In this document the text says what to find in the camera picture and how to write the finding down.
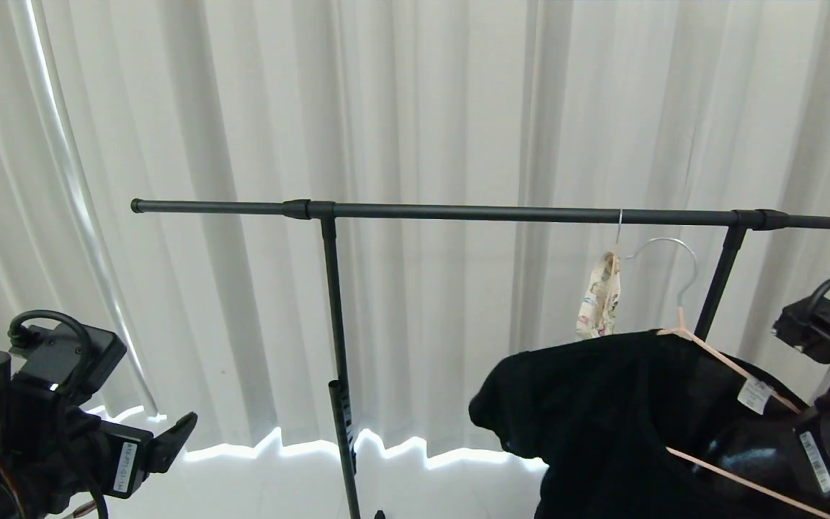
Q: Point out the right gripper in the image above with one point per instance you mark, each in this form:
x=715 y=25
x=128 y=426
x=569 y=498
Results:
x=804 y=454

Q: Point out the black garment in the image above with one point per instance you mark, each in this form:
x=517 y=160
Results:
x=602 y=418

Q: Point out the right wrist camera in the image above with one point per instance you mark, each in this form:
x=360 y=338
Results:
x=818 y=328

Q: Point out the black clothes rack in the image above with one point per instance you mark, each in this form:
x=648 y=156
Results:
x=458 y=213

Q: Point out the pink clothes hanger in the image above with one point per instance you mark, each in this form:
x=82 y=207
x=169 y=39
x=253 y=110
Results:
x=681 y=317
x=619 y=229

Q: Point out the cream printed garment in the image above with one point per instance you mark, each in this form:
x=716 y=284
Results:
x=600 y=295

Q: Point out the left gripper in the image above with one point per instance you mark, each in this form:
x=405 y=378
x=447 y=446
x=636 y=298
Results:
x=98 y=461

